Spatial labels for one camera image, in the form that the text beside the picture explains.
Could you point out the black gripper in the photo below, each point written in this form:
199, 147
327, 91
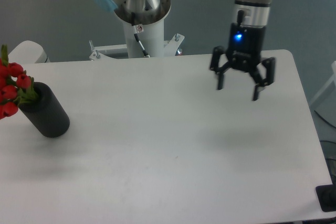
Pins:
244, 54

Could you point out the red tulip bouquet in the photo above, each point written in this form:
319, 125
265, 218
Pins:
17, 88

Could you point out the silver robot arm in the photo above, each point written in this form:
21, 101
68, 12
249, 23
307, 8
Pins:
250, 13

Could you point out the black cylindrical vase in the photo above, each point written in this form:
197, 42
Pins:
46, 114

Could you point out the black device at table edge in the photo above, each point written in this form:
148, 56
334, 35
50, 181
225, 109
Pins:
326, 197

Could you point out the white rounded chair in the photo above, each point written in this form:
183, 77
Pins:
28, 52

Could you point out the white metal base frame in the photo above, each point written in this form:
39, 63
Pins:
169, 48

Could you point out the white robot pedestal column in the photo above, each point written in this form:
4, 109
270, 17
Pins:
143, 20

